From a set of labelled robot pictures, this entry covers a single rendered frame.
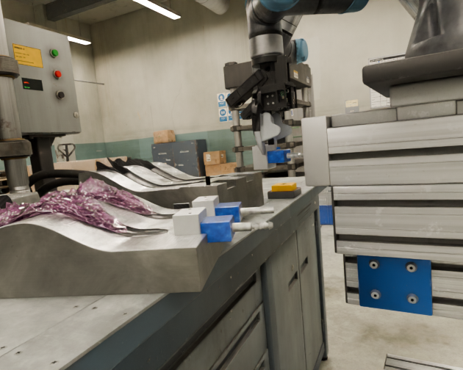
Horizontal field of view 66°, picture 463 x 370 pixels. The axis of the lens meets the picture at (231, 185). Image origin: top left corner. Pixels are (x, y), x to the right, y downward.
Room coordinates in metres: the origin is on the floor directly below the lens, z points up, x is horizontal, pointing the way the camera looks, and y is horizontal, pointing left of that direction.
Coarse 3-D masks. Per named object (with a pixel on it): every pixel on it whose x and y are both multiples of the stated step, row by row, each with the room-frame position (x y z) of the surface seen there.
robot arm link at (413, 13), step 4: (400, 0) 1.03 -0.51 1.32; (404, 0) 1.01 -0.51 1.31; (408, 0) 1.00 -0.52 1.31; (412, 0) 0.99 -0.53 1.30; (416, 0) 0.98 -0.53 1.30; (404, 4) 1.02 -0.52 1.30; (408, 4) 1.01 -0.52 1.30; (412, 4) 0.99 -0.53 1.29; (416, 4) 0.99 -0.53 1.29; (408, 8) 1.01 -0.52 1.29; (412, 8) 1.00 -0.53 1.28; (416, 8) 0.99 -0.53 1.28; (412, 12) 1.01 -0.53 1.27; (416, 12) 0.99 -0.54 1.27; (412, 16) 1.02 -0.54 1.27
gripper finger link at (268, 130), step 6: (264, 114) 0.80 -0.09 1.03; (264, 120) 0.80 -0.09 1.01; (270, 120) 0.79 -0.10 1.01; (264, 126) 0.80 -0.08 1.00; (270, 126) 0.79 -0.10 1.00; (276, 126) 0.78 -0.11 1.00; (258, 132) 0.79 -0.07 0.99; (264, 132) 0.80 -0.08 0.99; (270, 132) 0.79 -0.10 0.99; (276, 132) 0.78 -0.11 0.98; (258, 138) 0.80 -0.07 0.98; (264, 138) 0.79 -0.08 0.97; (270, 138) 0.79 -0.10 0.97; (258, 144) 0.80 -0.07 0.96; (264, 144) 0.81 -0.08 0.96; (264, 150) 0.80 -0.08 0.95
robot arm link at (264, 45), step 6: (258, 36) 0.79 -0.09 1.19; (264, 36) 0.79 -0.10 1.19; (270, 36) 0.79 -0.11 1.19; (276, 36) 0.79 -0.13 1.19; (252, 42) 0.80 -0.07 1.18; (258, 42) 0.79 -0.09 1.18; (264, 42) 0.79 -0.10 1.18; (270, 42) 0.79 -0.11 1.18; (276, 42) 0.79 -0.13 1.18; (282, 42) 0.81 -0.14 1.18; (252, 48) 0.81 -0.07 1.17; (258, 48) 0.79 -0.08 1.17; (264, 48) 0.79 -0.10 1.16; (270, 48) 0.79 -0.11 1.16; (276, 48) 0.79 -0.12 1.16; (282, 48) 0.81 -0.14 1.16; (252, 54) 0.81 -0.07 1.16; (258, 54) 0.80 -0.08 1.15; (264, 54) 0.79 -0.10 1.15; (270, 54) 0.79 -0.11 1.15; (276, 54) 0.80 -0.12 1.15; (282, 54) 0.81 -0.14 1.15
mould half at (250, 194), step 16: (80, 176) 0.86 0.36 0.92; (96, 176) 0.84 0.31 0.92; (112, 176) 0.84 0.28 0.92; (144, 176) 0.90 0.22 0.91; (160, 176) 0.94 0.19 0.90; (176, 176) 0.98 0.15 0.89; (192, 176) 1.02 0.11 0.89; (224, 176) 0.88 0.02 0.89; (240, 176) 0.84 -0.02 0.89; (256, 176) 0.90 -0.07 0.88; (144, 192) 0.78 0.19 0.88; (160, 192) 0.76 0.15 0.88; (176, 192) 0.74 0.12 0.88; (192, 192) 0.73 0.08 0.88; (208, 192) 0.71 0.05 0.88; (224, 192) 0.73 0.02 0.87; (240, 192) 0.80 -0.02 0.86; (256, 192) 0.89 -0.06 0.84
